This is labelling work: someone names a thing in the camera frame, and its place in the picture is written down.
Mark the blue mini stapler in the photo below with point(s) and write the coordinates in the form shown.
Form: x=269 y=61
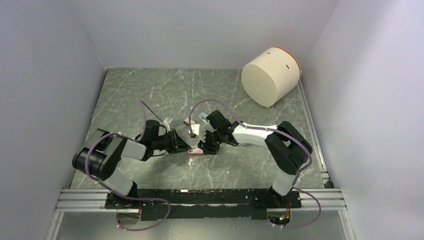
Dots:
x=203 y=116

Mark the red staple box sleeve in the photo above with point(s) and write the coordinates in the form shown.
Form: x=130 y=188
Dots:
x=195 y=151

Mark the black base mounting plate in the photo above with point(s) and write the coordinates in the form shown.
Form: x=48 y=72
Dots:
x=250 y=203

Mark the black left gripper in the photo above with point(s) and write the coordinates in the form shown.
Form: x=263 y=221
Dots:
x=177 y=144

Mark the beige stapler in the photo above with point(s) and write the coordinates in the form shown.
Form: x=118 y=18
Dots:
x=193 y=127

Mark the aluminium frame rail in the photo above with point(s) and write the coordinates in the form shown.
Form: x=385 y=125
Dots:
x=94 y=200

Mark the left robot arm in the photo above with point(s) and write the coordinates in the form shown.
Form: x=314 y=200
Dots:
x=101 y=153

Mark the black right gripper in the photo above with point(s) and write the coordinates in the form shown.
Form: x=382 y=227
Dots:
x=206 y=147

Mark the cream cylindrical container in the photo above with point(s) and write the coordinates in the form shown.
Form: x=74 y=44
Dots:
x=270 y=76

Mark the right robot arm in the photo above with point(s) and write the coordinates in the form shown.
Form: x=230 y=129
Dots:
x=289 y=149

